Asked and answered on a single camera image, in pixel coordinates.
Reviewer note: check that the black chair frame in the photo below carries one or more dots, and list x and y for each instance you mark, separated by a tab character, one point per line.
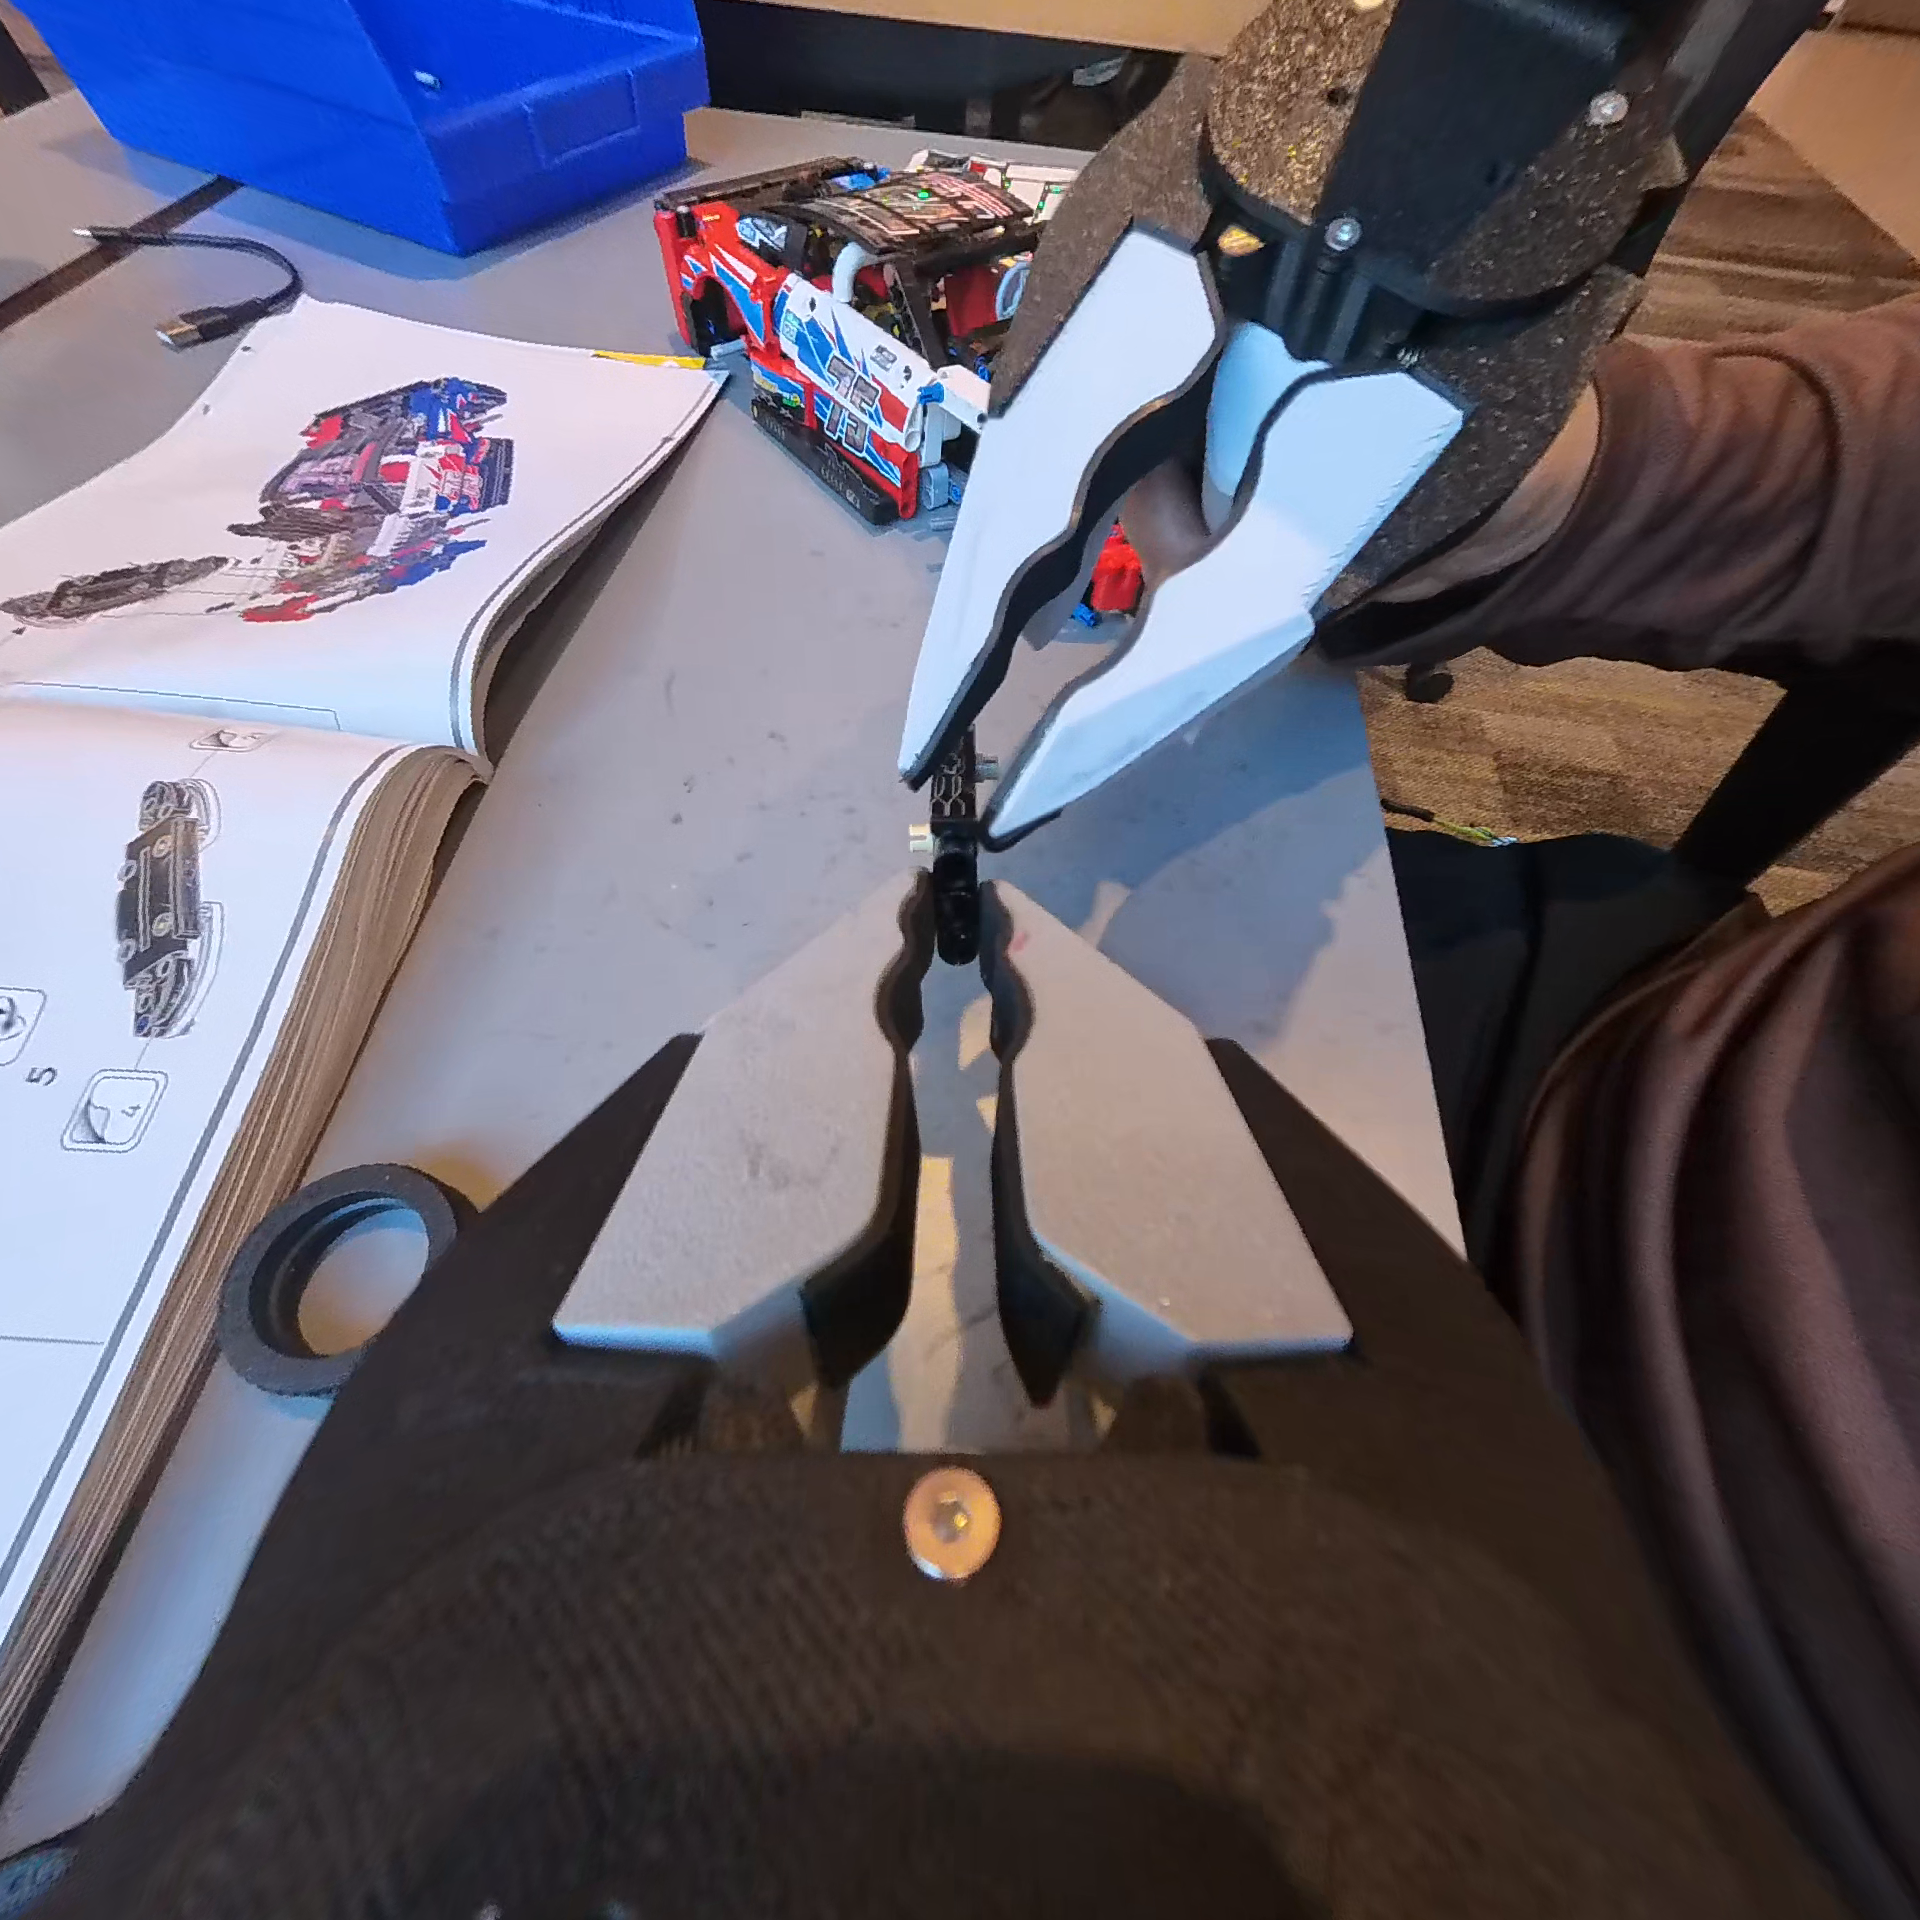
1785	750

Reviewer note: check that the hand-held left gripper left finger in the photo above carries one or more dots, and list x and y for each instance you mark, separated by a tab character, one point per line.
721	1184

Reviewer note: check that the small red toy piece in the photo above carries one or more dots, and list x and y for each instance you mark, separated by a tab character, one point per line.
1113	578

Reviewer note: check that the person's right hand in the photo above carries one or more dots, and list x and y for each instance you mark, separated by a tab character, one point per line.
1524	503

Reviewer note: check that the black patterned toy beam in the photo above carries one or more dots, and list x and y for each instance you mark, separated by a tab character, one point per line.
953	799

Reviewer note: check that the black toy pin connector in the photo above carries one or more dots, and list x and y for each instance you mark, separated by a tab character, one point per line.
957	915

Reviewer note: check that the black toy tire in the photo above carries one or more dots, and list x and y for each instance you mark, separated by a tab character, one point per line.
254	1320

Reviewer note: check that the blue plastic bin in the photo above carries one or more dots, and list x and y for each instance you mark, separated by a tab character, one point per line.
376	106

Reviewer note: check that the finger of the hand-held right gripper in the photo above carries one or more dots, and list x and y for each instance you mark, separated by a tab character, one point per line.
1079	404
1276	556

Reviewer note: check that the person's right forearm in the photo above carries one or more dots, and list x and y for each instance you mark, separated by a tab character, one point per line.
1756	480

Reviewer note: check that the red toy car model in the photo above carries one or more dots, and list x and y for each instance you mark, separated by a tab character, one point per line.
839	329

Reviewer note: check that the thin yellow green stick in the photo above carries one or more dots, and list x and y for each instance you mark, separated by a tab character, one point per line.
1478	832

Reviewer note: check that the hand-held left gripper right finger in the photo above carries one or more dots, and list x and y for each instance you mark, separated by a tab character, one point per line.
1170	1184

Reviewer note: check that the grey desk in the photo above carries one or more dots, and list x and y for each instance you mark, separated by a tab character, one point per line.
721	720

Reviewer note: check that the black office chair base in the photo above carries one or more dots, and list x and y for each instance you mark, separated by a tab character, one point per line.
1424	681

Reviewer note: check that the person's brown shirt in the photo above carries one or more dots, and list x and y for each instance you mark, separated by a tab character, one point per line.
1725	1275

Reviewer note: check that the open instruction booklet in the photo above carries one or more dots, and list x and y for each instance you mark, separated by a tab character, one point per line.
225	674

